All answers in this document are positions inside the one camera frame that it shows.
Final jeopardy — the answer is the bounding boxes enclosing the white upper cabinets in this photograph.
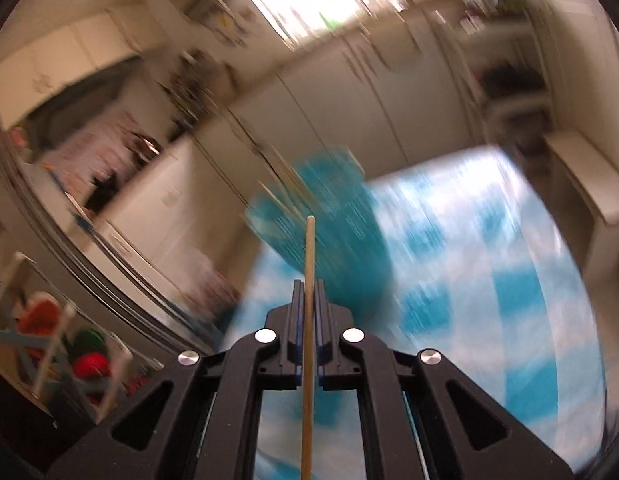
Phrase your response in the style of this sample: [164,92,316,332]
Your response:
[0,12,136,129]

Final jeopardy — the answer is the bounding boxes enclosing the blue white checkered tablecloth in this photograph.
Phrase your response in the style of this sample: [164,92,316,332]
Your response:
[222,145,608,480]

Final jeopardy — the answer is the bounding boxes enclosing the teal perforated plastic basket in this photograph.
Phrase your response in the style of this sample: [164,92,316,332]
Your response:
[247,148,392,322]

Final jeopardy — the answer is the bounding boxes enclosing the range hood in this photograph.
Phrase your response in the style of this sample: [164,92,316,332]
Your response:
[21,56,140,159]

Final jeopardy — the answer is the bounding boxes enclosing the wooden stool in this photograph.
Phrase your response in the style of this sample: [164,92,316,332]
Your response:
[545,132,619,226]

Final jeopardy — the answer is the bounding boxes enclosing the metal kettle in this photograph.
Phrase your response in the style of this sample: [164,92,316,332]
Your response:
[128,132,163,168]

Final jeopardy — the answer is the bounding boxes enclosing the white storage shelf rack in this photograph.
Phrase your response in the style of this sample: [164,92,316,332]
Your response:
[456,0,552,142]

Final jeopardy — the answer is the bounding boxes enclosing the white lower kitchen cabinets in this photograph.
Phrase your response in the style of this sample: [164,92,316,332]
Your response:
[104,8,473,280]

